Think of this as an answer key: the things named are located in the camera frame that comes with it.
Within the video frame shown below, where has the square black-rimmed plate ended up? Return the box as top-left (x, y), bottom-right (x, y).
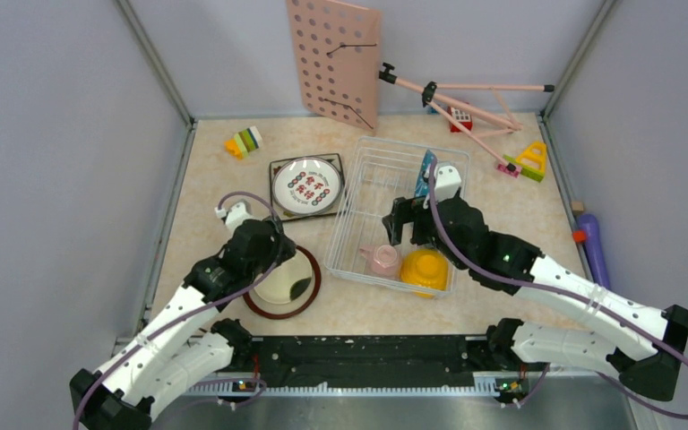
top-left (268, 152), bottom-right (346, 220)

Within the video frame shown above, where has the yellow ribbed bowl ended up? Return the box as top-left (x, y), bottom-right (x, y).
top-left (400, 249), bottom-right (449, 291)

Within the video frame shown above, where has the blue polka dot plate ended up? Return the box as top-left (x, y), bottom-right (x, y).
top-left (414, 150), bottom-right (436, 197)

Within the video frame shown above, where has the pink white mug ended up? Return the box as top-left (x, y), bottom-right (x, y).
top-left (358, 245), bottom-right (402, 278)

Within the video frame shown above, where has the round printed white plate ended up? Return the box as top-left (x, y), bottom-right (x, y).
top-left (271, 157), bottom-right (344, 216)

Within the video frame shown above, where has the white wire dish rack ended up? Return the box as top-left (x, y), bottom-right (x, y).
top-left (324, 137), bottom-right (470, 298)

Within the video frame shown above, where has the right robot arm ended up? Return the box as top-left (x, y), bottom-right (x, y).
top-left (382, 195), bottom-right (688, 401)

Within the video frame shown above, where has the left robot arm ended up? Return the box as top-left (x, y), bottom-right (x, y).
top-left (70, 217), bottom-right (296, 429)

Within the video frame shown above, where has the dark red round plate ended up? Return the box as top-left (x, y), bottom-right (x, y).
top-left (243, 245), bottom-right (322, 320)

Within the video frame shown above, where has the pink toy brick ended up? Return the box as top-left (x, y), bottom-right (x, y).
top-left (496, 163), bottom-right (521, 177)

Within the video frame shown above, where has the yellow green toy block stack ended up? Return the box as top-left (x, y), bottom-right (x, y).
top-left (224, 126), bottom-right (263, 159)

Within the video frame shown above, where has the red white toy block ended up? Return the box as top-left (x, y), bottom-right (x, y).
top-left (446, 106), bottom-right (473, 133)

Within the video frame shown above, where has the green toy brick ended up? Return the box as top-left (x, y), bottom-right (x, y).
top-left (502, 155), bottom-right (546, 183)

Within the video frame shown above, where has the pink tripod stand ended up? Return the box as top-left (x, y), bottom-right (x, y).
top-left (378, 63), bottom-right (555, 165)

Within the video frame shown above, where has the small wooden cube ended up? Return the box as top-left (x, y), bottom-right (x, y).
top-left (570, 201), bottom-right (586, 217)

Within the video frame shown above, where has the purple flashlight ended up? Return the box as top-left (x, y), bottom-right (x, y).
top-left (572, 213), bottom-right (612, 290)

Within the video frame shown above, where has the pink pegboard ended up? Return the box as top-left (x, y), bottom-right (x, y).
top-left (286, 0), bottom-right (383, 133)

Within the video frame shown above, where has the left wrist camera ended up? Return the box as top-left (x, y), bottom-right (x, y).
top-left (214, 200), bottom-right (255, 233)

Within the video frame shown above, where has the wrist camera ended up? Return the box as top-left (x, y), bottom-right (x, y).
top-left (214, 200), bottom-right (255, 233)
top-left (434, 163), bottom-right (462, 202)

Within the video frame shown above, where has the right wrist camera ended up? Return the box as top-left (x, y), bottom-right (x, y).
top-left (434, 163), bottom-right (462, 202)

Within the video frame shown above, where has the yellow toy frame block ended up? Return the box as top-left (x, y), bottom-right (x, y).
top-left (515, 142), bottom-right (547, 171)

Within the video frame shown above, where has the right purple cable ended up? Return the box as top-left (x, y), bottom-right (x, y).
top-left (426, 157), bottom-right (688, 421)

